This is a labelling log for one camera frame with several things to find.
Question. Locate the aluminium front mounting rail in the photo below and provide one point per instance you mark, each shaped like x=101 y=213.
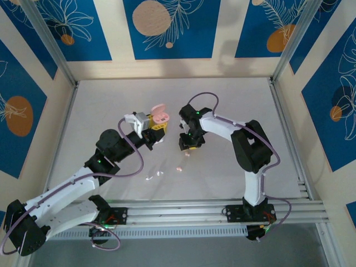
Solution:
x=172 y=212

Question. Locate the aluminium frame post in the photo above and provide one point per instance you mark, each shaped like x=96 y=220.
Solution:
x=295 y=41
x=51 y=41

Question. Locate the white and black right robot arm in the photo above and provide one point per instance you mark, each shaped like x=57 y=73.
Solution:
x=222 y=126

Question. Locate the aluminium table side rail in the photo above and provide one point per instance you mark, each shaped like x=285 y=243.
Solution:
x=67 y=116
x=282 y=111

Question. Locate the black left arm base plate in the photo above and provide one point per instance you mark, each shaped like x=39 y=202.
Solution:
x=119 y=215

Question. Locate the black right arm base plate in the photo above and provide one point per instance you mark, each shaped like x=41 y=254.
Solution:
x=236 y=214

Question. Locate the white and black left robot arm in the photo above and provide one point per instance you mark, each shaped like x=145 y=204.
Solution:
x=69 y=186

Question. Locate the pink earbud charging case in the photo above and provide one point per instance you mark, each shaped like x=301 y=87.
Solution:
x=161 y=118

